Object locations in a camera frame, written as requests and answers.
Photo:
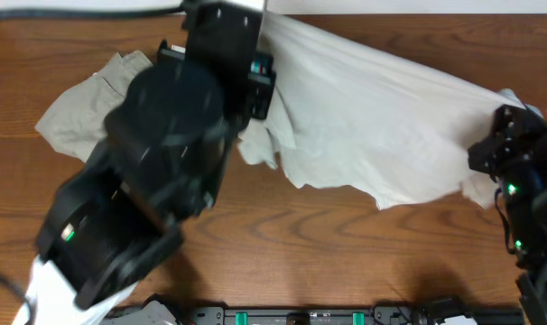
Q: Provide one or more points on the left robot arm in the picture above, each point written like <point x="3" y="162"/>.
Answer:
<point x="162" y="160"/>

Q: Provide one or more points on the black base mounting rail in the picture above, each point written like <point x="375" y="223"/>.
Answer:
<point x="445" y="311"/>

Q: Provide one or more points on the folded khaki shorts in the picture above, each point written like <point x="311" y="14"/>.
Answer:
<point x="73" y="124"/>

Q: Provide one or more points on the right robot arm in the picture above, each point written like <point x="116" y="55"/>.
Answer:
<point x="524" y="192"/>

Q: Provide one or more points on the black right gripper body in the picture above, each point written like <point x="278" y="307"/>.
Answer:
<point x="501" y="155"/>

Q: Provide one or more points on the white t-shirt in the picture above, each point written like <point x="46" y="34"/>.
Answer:
<point x="346" y="114"/>

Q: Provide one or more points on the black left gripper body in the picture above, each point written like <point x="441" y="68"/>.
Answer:
<point x="238" y="97"/>

